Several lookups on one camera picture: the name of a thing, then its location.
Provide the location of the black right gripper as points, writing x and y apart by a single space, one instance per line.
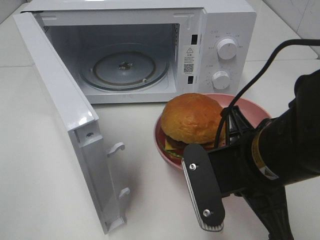
220 172

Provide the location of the toy hamburger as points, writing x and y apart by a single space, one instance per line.
190 118

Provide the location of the pink round plate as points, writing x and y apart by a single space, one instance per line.
253 113

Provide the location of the white timer knob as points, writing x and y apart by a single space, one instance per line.
221 80

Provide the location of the white microwave door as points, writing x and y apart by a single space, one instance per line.
55 51

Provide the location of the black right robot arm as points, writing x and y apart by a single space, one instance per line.
259 163

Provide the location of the upper white power knob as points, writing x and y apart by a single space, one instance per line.
227 48

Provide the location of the white microwave oven body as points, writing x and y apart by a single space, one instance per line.
187 31

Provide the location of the glass microwave turntable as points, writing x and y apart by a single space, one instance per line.
123 67

